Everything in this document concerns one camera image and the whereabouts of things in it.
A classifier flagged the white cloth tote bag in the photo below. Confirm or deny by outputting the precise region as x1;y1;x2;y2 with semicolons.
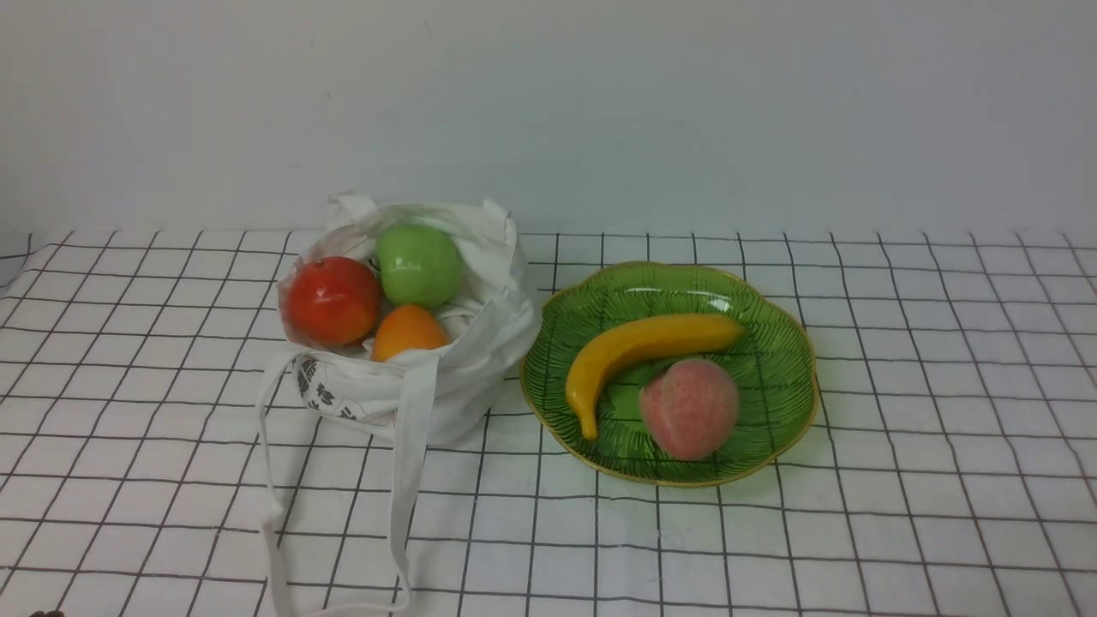
255;193;542;616

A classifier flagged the green glass leaf plate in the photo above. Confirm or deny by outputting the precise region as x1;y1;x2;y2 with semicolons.
519;261;819;487

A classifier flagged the white black grid tablecloth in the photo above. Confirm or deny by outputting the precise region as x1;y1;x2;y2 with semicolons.
1;231;1096;616

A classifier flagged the green apple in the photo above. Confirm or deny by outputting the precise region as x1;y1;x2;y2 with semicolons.
375;223;462;309

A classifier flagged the orange fruit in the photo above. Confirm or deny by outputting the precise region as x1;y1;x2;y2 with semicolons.
371;304;450;362

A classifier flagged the pink peach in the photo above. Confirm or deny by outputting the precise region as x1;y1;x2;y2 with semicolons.
638;357;740;461

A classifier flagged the yellow banana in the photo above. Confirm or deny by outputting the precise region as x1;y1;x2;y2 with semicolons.
565;314;746;441

